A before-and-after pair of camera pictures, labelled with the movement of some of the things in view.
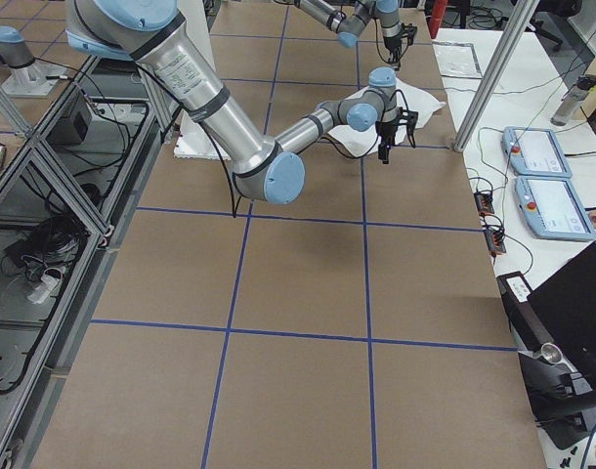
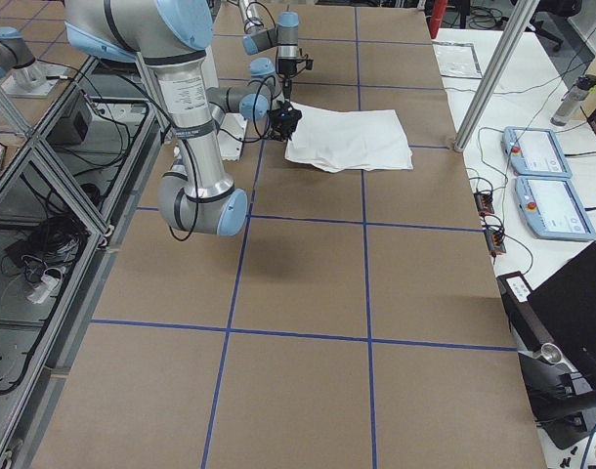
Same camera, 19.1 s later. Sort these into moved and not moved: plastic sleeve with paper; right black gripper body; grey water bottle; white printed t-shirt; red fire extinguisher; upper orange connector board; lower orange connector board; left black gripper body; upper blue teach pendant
Moved: left black gripper body; right black gripper body; white printed t-shirt
Not moved: upper blue teach pendant; plastic sleeve with paper; lower orange connector board; grey water bottle; upper orange connector board; red fire extinguisher
